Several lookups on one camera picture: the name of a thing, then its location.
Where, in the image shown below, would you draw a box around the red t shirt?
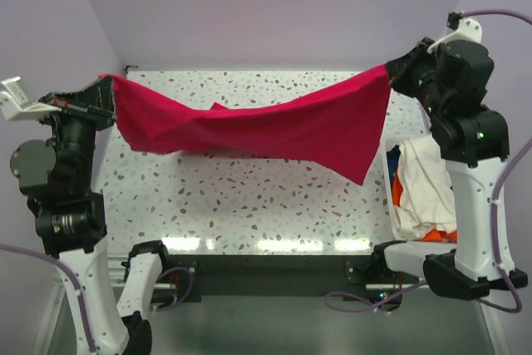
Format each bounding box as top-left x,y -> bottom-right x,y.
111,65 -> 392,185

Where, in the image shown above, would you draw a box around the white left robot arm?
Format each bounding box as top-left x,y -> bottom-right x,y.
1,76 -> 168,354

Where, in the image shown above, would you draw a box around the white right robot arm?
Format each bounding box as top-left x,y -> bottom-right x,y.
372,38 -> 528,301

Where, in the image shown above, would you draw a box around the white plastic laundry basket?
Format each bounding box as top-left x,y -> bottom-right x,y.
381,134 -> 458,244

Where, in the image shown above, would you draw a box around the navy blue t shirt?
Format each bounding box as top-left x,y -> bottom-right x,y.
386,145 -> 401,180

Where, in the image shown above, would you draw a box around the white cream t shirt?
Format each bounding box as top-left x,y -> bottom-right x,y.
394,135 -> 457,240

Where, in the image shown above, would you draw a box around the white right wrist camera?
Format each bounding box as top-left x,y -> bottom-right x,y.
427,12 -> 482,54

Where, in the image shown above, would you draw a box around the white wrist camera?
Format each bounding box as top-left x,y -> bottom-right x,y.
1,76 -> 60,121
427,12 -> 482,54

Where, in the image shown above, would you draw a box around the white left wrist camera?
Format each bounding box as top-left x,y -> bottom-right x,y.
1,76 -> 60,121

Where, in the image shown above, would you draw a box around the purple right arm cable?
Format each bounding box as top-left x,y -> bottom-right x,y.
323,8 -> 532,314

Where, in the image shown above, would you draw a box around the aluminium frame rails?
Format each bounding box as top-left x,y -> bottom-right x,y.
107,254 -> 127,288

